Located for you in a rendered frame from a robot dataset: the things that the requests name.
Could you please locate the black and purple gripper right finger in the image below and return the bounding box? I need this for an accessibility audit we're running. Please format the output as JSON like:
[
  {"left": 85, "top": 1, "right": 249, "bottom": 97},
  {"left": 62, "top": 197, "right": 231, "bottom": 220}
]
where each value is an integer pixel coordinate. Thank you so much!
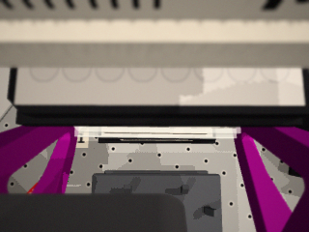
[{"left": 234, "top": 127, "right": 309, "bottom": 232}]

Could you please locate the beige multi-well plate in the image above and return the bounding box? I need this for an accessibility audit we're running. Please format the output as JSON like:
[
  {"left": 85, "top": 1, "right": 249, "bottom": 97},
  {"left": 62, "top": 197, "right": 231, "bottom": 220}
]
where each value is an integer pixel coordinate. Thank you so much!
[{"left": 7, "top": 68, "right": 309, "bottom": 128}]

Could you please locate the white well plate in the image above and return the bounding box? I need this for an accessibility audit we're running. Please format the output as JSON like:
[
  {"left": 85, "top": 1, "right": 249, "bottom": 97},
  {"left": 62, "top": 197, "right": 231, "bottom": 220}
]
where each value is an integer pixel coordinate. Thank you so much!
[{"left": 74, "top": 127, "right": 241, "bottom": 139}]

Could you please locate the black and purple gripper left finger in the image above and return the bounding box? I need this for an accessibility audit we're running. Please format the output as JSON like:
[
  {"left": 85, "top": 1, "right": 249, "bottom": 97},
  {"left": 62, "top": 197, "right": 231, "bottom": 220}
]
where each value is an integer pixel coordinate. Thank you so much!
[{"left": 0, "top": 126, "right": 77, "bottom": 193}]

